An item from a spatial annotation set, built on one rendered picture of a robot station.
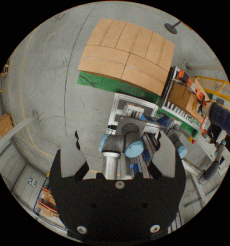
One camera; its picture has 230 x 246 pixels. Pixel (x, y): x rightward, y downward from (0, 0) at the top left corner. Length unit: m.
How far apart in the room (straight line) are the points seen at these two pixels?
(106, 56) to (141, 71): 0.48
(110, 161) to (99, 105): 1.37
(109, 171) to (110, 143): 0.15
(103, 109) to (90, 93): 0.43
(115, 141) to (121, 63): 0.90
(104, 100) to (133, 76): 0.82
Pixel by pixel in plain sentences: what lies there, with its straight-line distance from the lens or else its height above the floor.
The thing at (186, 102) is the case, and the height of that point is 0.92.
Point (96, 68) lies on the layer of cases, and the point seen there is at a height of 0.54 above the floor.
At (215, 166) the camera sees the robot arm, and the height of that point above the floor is 1.57.
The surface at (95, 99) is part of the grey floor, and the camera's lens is 1.65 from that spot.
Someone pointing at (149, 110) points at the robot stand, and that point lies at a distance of 1.55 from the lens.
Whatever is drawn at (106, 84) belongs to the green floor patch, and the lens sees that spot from 1.58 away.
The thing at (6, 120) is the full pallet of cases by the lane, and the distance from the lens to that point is 6.67.
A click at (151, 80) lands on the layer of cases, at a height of 0.54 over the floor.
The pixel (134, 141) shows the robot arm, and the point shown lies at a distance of 0.46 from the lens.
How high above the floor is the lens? 1.57
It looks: 62 degrees down
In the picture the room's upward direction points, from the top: 175 degrees counter-clockwise
